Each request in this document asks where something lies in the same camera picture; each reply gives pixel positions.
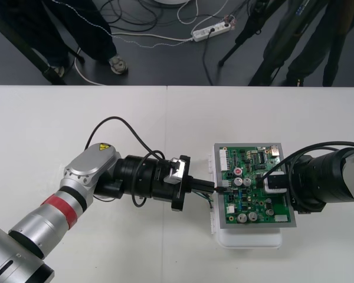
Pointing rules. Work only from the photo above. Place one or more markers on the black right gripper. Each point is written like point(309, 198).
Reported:
point(293, 194)

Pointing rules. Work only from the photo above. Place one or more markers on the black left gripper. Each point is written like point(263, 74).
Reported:
point(177, 194)

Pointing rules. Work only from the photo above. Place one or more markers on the silver and black left arm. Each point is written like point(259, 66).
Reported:
point(88, 165)

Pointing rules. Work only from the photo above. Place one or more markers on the silver and black right arm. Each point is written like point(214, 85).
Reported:
point(327, 177)

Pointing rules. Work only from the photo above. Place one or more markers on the person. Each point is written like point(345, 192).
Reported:
point(309, 44)
point(76, 29)

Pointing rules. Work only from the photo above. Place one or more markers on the white power strip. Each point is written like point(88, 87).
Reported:
point(209, 32)

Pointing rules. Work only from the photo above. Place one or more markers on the black tripod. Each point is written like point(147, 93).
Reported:
point(253, 20)

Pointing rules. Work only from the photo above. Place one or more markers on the white round base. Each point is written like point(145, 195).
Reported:
point(172, 1)

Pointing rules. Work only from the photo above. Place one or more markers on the green circuit board grey frame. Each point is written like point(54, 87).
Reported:
point(245, 165)

